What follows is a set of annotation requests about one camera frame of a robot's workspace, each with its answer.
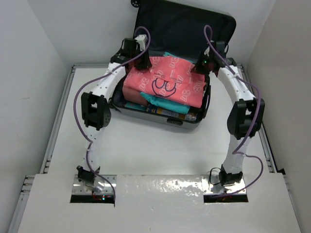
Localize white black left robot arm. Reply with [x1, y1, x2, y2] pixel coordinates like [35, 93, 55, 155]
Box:
[76, 34, 151, 193]

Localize yellow blue snack packet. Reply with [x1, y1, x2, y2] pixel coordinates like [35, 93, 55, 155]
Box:
[146, 104, 197, 122]

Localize turquoise shorts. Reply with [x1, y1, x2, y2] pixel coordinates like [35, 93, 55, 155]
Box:
[140, 56, 198, 114]

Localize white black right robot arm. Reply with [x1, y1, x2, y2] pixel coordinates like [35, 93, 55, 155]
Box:
[193, 41, 265, 186]

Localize grey suitcase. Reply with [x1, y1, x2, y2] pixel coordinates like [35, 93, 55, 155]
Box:
[110, 0, 236, 130]

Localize teal flat box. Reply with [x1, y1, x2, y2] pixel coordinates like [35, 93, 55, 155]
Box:
[124, 101, 147, 112]

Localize coral printed garment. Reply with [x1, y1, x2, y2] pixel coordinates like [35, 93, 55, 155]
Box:
[123, 56, 206, 108]

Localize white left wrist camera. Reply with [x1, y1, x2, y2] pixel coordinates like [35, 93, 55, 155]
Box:
[135, 34, 148, 50]

